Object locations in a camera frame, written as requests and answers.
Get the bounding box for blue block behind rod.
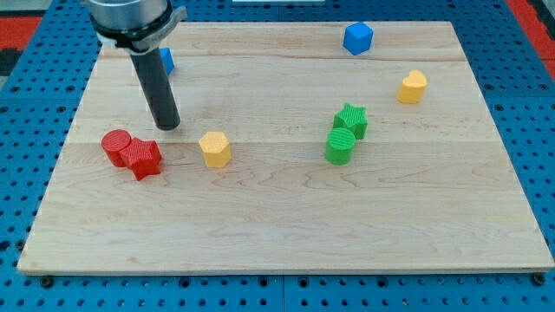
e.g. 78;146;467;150
160;48;174;75

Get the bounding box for blue cube block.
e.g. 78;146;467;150
343;22;374;55

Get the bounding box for green cylinder block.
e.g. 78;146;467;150
324;127;356;166

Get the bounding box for wooden board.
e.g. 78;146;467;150
18;22;554;276

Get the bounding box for red cylinder block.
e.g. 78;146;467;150
101;129;132;167

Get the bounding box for yellow heart block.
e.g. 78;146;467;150
397;69;428;104

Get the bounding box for green star block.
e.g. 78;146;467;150
333;102;369;140

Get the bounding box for yellow hexagon block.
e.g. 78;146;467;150
199;132;232;168

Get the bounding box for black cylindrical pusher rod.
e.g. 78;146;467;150
131;48;180;131

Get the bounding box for red star block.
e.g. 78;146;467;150
120;138;162;180

